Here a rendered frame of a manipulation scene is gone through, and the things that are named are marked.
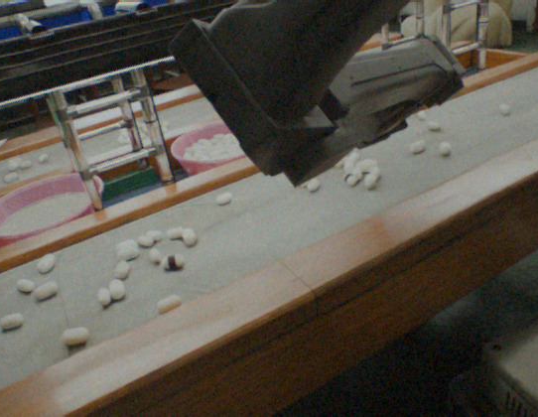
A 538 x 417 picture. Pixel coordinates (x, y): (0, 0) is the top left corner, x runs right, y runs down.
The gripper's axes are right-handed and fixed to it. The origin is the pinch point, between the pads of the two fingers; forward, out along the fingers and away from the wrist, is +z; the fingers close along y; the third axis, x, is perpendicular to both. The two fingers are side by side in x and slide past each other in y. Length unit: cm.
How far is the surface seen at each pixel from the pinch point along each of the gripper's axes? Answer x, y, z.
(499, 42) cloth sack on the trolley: -60, -275, 161
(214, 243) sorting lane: 6.9, 29.8, 6.4
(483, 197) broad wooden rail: 19.1, -8.5, -13.4
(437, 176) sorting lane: 12.7, -12.7, -1.2
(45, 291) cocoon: 3, 57, 9
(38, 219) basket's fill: -15, 56, 36
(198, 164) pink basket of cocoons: -12.8, 20.1, 28.5
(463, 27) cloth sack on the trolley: -78, -245, 160
